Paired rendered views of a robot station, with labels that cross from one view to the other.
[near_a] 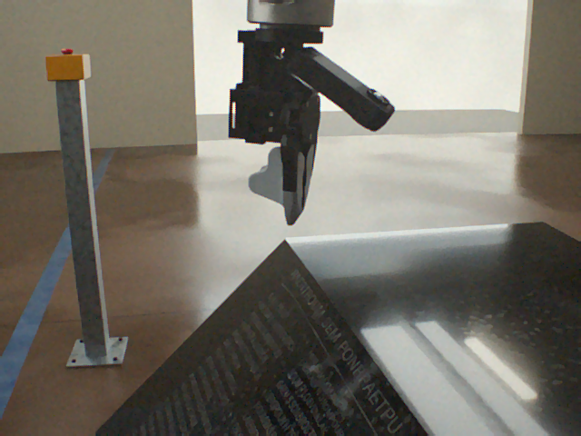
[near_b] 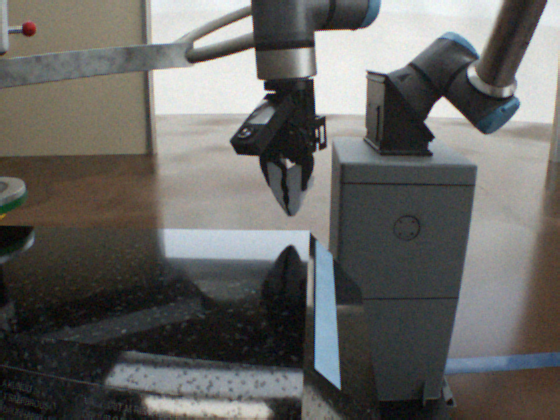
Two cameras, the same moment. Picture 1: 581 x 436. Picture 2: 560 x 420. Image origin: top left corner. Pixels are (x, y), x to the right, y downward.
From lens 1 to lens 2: 1.05 m
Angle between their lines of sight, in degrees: 98
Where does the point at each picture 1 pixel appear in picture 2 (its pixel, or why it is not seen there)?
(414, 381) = (112, 231)
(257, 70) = not seen: hidden behind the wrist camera
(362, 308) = (180, 234)
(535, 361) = (89, 256)
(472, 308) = (149, 258)
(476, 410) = (83, 236)
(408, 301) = (176, 245)
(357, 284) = (210, 238)
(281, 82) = not seen: hidden behind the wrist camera
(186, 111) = not seen: outside the picture
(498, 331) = (120, 257)
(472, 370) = (103, 242)
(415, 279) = (203, 254)
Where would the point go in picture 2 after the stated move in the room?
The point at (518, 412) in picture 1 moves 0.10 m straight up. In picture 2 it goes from (71, 242) to (62, 181)
